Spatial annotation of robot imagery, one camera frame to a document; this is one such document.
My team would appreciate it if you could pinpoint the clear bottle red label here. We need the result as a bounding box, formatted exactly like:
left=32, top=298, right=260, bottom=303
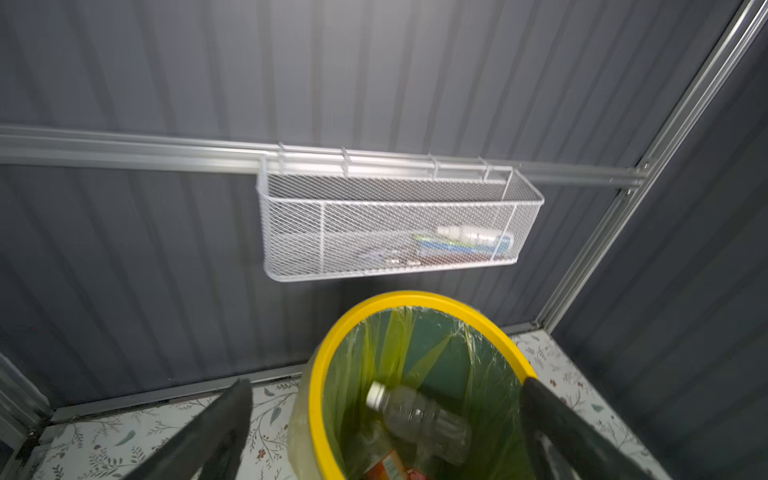
left=362, top=449, right=429, bottom=480

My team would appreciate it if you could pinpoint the blue bin yellow rim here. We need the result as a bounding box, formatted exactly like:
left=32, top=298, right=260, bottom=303
left=288, top=291, right=536, bottom=479

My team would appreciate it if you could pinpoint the clear bottle white cap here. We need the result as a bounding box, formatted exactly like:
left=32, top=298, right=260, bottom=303
left=365, top=381, right=472, bottom=466

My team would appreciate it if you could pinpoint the blue tube in basket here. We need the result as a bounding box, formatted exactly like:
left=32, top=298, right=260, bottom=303
left=412, top=235, right=514, bottom=257

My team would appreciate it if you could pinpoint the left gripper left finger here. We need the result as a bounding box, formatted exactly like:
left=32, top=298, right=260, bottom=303
left=126, top=379, right=253, bottom=479

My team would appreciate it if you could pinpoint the yellow-green bin liner bag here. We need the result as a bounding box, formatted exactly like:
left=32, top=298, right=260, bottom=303
left=320, top=306, right=535, bottom=479

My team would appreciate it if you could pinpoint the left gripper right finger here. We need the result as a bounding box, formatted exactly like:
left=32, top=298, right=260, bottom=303
left=520, top=377, right=650, bottom=479

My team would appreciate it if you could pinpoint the white wire mesh basket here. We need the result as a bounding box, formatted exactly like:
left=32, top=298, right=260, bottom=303
left=257, top=148, right=545, bottom=282

